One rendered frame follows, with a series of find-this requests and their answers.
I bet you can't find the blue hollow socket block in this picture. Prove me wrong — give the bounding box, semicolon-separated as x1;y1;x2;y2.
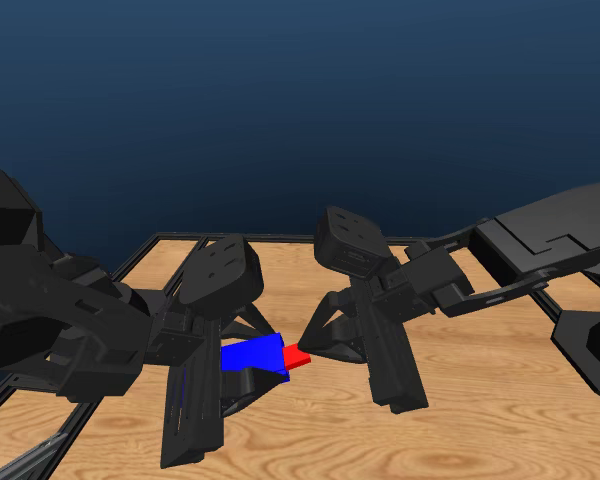
220;331;292;385

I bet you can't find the thin red peg bar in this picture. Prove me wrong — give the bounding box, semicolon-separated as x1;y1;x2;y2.
282;343;312;372

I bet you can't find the grey metal strut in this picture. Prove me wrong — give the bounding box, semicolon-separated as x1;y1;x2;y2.
0;432;69;480

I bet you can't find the black table frame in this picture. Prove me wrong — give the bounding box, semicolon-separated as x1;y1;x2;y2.
0;231;600;480

